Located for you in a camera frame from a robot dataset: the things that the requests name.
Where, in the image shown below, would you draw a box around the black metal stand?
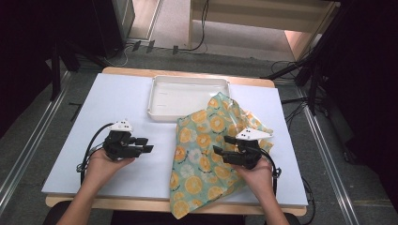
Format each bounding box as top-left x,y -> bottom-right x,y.
49,37 -> 106,101

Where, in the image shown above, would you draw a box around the black tripod stand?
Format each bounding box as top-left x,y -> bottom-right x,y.
260,0 -> 348,117

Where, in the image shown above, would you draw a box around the metal floor rail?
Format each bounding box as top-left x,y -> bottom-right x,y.
296,86 -> 361,225
0,70 -> 72,209

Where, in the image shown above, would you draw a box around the person's left hand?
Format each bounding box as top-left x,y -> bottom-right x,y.
83,149 -> 136,189

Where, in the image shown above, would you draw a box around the left hand-held gripper black cable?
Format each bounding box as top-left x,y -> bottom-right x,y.
76,122 -> 115,186

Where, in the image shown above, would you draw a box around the white floor cable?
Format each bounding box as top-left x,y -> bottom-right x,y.
102,44 -> 130,68

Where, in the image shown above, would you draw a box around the black cabinet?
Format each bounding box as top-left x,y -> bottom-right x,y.
91,0 -> 136,59

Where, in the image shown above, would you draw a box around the person's dark clothed legs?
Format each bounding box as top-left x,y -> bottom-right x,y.
42,200 -> 302,225

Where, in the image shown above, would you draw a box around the right hand-held gripper black cable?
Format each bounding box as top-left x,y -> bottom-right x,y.
258,147 -> 283,198

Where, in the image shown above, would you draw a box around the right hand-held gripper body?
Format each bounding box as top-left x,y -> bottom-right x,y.
222,127 -> 274,171

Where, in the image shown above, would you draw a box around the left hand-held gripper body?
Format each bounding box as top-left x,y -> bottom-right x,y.
102,119 -> 145,161

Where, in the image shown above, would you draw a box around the light wooden desk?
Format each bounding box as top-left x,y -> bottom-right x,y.
187,0 -> 341,62

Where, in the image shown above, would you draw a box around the black hanging cable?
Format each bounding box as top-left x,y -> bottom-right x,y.
183,0 -> 210,53

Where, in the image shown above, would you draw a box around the wooden table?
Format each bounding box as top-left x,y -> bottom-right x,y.
44,66 -> 308,218

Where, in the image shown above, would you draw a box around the white plastic tray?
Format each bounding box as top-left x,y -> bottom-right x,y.
146,74 -> 231,123

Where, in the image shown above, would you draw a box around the black floor cables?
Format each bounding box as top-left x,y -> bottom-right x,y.
269,60 -> 315,129

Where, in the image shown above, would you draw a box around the orange-print green cloth bag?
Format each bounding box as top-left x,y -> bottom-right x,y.
169,91 -> 275,220

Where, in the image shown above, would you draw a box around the hand-held gripper black cable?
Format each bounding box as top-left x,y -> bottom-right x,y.
76,122 -> 115,186
258,147 -> 283,198

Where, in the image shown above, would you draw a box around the person's right hand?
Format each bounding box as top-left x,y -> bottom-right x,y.
232,156 -> 274,197

